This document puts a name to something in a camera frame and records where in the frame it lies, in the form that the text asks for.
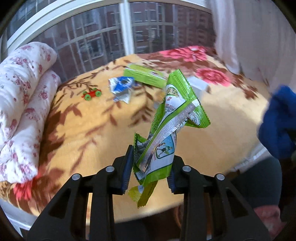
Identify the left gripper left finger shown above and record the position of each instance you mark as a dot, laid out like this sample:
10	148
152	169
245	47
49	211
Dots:
64	218

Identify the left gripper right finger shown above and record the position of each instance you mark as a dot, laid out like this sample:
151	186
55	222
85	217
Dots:
213	208

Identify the green white snack wrapper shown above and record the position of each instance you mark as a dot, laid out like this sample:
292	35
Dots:
153	156

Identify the green medicine box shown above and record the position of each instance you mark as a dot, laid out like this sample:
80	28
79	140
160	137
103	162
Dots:
146	75

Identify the white paper box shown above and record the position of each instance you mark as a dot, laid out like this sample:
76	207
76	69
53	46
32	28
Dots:
197	84

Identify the yellow floral bed blanket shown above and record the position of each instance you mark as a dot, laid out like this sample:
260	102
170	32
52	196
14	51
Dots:
83	136

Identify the red green toy car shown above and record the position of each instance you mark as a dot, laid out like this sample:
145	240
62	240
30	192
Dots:
88	95

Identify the blue white crumpled wrapper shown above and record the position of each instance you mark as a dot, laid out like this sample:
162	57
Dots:
121	88

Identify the white floral folded quilt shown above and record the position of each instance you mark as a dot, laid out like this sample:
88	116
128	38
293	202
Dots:
28	86

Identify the white curtain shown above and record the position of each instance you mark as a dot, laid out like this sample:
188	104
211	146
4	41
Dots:
256	39

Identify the white window frame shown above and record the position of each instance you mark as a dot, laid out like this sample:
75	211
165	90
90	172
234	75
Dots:
89	33

